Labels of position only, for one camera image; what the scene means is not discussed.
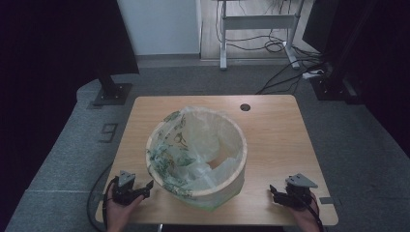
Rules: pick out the black stand with base plate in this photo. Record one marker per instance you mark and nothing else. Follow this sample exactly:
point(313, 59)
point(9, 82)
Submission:
point(113, 92)

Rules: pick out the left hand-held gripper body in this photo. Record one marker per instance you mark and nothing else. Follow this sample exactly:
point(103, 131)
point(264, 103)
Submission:
point(124, 190)

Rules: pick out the translucent green-printed plastic bag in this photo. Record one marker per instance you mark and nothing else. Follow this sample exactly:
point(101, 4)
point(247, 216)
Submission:
point(190, 135)

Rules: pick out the black curtain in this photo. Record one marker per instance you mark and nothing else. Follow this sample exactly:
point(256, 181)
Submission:
point(48, 64)

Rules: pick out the person's right hand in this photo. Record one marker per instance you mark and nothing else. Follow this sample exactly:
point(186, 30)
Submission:
point(307, 219)

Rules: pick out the white metal desk frame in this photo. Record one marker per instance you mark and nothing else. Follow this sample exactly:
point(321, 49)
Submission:
point(257, 22)

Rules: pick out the black stand with heavy base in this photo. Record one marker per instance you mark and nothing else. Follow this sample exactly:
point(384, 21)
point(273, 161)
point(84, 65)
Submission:
point(333, 88)

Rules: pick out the round wooden bin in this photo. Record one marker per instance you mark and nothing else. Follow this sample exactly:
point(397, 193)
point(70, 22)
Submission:
point(225, 190)

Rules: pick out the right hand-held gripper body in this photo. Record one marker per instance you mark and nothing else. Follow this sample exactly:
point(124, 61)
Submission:
point(299, 191)

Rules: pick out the white power strip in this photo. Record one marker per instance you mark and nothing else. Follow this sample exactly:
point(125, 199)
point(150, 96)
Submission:
point(312, 74)

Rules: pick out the person's left hand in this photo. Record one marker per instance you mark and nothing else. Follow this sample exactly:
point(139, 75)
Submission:
point(119, 214)

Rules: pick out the grey floor outlet cover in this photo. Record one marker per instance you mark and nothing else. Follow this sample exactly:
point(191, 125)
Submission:
point(108, 132)

